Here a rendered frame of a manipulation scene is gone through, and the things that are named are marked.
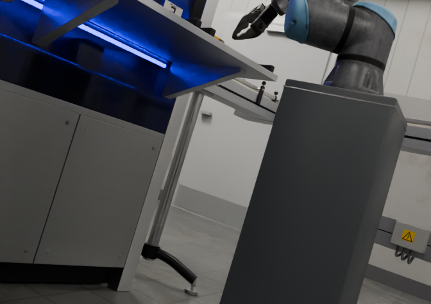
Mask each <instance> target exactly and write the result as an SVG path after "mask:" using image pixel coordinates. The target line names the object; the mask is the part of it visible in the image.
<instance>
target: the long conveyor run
mask: <svg viewBox="0 0 431 304"><path fill-rule="evenodd" d="M274 94H275V100H272V99H270V98H268V97H267V98H268V99H269V100H271V101H273V102H275V103H277V104H279V102H280V99H277V96H276V95H278V92H276V91H275V92H274ZM234 115H236V116H238V117H240V118H242V119H245V120H247V121H252V122H258V123H262V124H268V125H273V121H267V120H262V119H256V118H254V117H252V116H249V115H247V114H245V113H242V112H240V111H238V110H236V109H235V111H234ZM405 120H406V122H407V129H406V130H407V131H406V132H405V136H404V138H403V142H402V145H401V149H400V151H406V152H410V153H416V154H420V155H426V156H431V121H425V120H421V119H412V118H407V117H405Z"/></svg>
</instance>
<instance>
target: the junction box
mask: <svg viewBox="0 0 431 304"><path fill-rule="evenodd" d="M430 233H431V231H429V230H425V229H422V228H419V227H416V226H413V225H410V224H406V223H403V222H399V221H397V222H396V224H395V227H394V231H393V236H392V238H391V243H392V244H395V245H398V246H401V247H404V248H407V249H410V250H412V251H416V252H418V253H423V254H425V251H426V249H427V244H428V240H429V238H430Z"/></svg>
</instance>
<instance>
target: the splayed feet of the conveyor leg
mask: <svg viewBox="0 0 431 304"><path fill-rule="evenodd" d="M141 255H142V256H143V257H146V258H149V259H153V260H155V259H157V258H158V259H160V260H162V261H163V262H165V263H166V264H168V265H170V266H171V267H172V268H173V269H174V270H175V271H176V272H177V273H179V274H180V275H181V276H182V277H183V278H184V279H186V281H188V282H189V283H190V285H191V287H186V288H185V289H184V291H185V292H186V293H188V294H191V295H197V294H198V291H197V290H196V289H194V287H195V286H196V284H195V283H196V279H197V277H198V276H197V275H195V274H194V273H193V272H192V271H191V270H190V269H188V268H187V267H186V266H185V265H184V264H183V263H181V262H180V261H179V260H178V259H177V258H176V257H174V256H173V255H171V254H170V253H168V252H166V251H164V250H162V249H161V247H160V246H159V245H158V246H152V245H150V244H148V243H147V242H145V243H144V246H143V249H142V252H141Z"/></svg>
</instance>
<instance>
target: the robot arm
mask: <svg viewBox="0 0 431 304"><path fill-rule="evenodd" d="M284 14H285V21H284V32H285V35H286V37H287V38H289V39H291V40H295V41H297V42H299V43H300V44H306V45H309V46H312V47H316V48H319V49H322V50H325V51H329V52H331V53H335V54H337V59H336V63H335V66H334V68H333V69H332V70H331V72H330V74H329V75H328V76H327V78H326V80H325V81H324V82H323V84H322V85H327V86H331V87H338V88H342V89H349V90H356V91H360V92H367V93H370V94H377V95H381V96H383V95H384V84H383V75H384V71H385V67H386V65H387V61H388V57H389V53H390V51H391V47H392V44H393V41H394V40H395V36H396V34H395V33H396V28H397V20H396V17H395V16H394V14H393V13H392V12H391V11H390V10H388V9H387V8H385V7H384V6H381V5H379V4H376V3H372V2H368V3H367V2H365V1H359V0H271V3H270V4H269V5H267V6H264V4H263V3H261V4H259V5H258V6H256V7H255V8H254V9H252V10H251V11H250V13H247V14H245V15H244V16H243V17H242V19H241V20H240V22H239V23H238V25H237V27H236V28H235V30H234V32H233V34H232V38H233V39H234V40H245V39H251V38H256V37H258V36H260V35H261V34H262V33H264V32H265V29H266V28H268V26H269V25H270V24H271V23H272V21H273V20H274V19H275V18H276V17H277V15H280V16H283V15H284ZM249 23H251V25H250V28H249V29H248V30H247V31H246V32H244V33H241V34H240V35H237V34H238V33H240V32H241V31H242V30H243V29H246V28H247V27H248V26H249Z"/></svg>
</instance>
